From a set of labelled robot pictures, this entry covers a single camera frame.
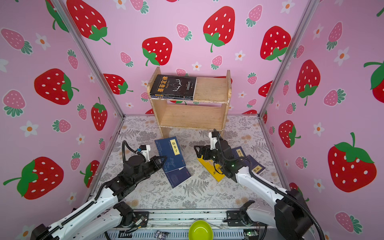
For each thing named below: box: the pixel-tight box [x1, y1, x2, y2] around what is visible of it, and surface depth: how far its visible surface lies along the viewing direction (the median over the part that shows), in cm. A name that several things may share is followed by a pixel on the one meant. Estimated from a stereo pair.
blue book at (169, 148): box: [154, 136, 186, 174], surface depth 81 cm
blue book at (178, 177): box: [165, 166, 192, 189], surface depth 89 cm
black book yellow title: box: [149, 74, 197, 98], surface depth 73 cm
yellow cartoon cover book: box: [197, 155, 226, 182], surface depth 90 cm
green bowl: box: [188, 220, 214, 240], surface depth 71 cm
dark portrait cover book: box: [150, 95, 194, 101], surface depth 70 cm
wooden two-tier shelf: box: [147, 66, 232, 139], surface depth 90 cm
